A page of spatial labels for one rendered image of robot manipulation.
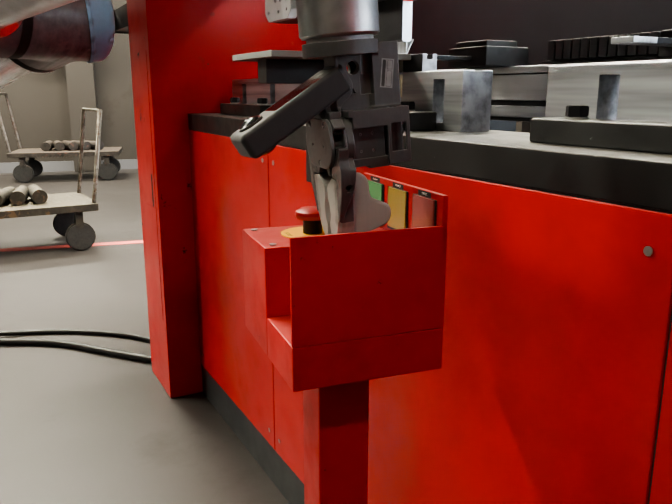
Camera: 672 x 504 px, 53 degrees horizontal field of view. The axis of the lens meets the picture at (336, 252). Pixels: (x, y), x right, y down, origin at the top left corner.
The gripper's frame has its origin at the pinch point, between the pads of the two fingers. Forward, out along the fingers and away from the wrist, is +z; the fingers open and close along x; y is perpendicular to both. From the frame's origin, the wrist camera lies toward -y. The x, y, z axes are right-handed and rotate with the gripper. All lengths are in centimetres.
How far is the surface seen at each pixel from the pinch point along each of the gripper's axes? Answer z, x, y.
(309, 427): 21.7, 5.6, -3.0
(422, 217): -2.3, -1.0, 9.3
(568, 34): -21, 68, 84
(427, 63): -17, 45, 35
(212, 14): -35, 140, 18
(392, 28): -24, 55, 34
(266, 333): 8.9, 4.8, -6.9
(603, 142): -7.3, -0.8, 32.3
